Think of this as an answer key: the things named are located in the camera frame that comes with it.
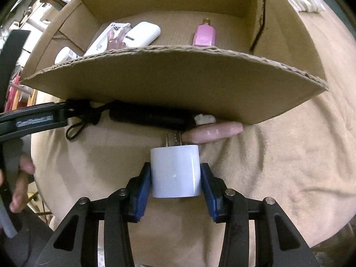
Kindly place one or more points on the white plug adapter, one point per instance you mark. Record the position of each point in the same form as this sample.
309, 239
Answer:
175, 172

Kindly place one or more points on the floral bed sheet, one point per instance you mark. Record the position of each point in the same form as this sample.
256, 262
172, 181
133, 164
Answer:
331, 256

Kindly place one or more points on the brown cardboard box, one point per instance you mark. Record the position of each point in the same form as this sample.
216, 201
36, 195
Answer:
167, 83

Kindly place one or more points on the white blue-label medicine bottle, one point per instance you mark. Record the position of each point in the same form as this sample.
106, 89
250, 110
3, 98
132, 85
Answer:
64, 55

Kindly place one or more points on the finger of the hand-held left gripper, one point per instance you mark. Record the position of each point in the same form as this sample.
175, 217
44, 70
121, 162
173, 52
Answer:
33, 128
41, 109

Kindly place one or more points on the black folding umbrella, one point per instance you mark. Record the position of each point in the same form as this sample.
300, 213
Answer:
150, 119

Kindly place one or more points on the black panel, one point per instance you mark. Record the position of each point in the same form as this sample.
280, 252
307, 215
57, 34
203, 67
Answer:
14, 55

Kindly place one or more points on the white battery charger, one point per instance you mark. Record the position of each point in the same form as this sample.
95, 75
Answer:
97, 44

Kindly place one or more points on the clear pink hair claw clip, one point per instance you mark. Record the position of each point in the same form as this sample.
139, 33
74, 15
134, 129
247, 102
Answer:
115, 41

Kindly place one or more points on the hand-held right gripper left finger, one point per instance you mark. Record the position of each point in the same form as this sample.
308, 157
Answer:
143, 192

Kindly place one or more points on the person's left leg grey trousers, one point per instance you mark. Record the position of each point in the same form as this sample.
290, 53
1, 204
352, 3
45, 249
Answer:
27, 242

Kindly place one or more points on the white oval case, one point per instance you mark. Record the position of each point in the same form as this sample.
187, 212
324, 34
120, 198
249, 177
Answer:
144, 33

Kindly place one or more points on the pink perfume bottle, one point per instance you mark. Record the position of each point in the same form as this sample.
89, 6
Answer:
204, 36

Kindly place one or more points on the person's left hand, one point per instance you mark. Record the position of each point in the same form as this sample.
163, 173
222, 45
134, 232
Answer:
23, 172

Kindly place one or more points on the pale pink oblong case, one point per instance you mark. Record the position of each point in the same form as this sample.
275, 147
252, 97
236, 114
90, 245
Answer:
214, 132

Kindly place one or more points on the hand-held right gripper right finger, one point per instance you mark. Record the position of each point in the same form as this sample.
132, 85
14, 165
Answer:
208, 192

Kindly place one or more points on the red and pink packets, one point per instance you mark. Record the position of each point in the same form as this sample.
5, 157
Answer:
12, 97

